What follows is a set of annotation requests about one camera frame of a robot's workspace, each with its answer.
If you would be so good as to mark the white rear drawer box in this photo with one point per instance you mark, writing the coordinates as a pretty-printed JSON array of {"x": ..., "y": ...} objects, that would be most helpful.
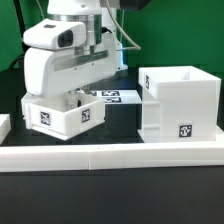
[{"x": 25, "y": 101}]

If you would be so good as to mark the black pole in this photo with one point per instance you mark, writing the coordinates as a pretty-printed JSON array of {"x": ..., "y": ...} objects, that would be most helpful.
[{"x": 20, "y": 20}]

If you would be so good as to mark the fiducial marker sheet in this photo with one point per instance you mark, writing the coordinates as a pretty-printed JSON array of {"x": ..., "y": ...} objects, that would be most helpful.
[{"x": 117, "y": 96}]

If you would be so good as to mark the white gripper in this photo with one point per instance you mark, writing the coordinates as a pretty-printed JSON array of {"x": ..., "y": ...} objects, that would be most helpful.
[{"x": 59, "y": 61}]

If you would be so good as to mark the white drawer cabinet housing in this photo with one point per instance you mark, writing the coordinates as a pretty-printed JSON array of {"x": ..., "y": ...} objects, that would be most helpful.
[{"x": 179, "y": 104}]

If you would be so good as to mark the white front drawer box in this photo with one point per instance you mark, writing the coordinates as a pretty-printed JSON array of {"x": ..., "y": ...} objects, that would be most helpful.
[{"x": 66, "y": 115}]

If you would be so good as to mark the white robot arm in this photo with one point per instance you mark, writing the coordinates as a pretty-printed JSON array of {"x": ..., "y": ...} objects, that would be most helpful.
[{"x": 91, "y": 13}]

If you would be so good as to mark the white drawer box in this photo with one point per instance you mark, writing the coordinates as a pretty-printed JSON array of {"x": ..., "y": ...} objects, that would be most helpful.
[
  {"x": 25, "y": 101},
  {"x": 66, "y": 115}
]

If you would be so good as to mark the white fence wall frame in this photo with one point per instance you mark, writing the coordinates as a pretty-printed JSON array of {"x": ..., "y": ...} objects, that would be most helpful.
[{"x": 111, "y": 156}]

